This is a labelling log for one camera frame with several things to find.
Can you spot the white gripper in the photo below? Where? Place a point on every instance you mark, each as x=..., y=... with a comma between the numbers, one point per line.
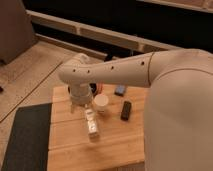
x=92, y=124

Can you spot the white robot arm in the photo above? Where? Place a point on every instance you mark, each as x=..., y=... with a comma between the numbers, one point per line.
x=178, y=111

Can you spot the dark ceramic bowl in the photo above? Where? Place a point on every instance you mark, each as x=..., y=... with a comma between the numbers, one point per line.
x=93, y=87

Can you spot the white paper cup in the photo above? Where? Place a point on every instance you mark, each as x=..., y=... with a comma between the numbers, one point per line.
x=101, y=102

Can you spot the black remote control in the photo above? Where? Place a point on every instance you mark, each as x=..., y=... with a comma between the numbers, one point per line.
x=126, y=110

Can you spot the blue small box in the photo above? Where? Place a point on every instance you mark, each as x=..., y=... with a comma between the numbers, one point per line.
x=120, y=90

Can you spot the wooden board table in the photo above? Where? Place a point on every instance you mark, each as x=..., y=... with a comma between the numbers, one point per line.
x=119, y=142

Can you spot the black table leg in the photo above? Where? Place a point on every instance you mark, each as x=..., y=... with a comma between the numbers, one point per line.
x=108, y=57

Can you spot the dark grey mat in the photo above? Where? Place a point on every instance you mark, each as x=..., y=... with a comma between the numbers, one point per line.
x=27, y=149

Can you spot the grey cabinet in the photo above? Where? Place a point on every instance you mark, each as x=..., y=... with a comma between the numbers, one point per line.
x=16, y=31

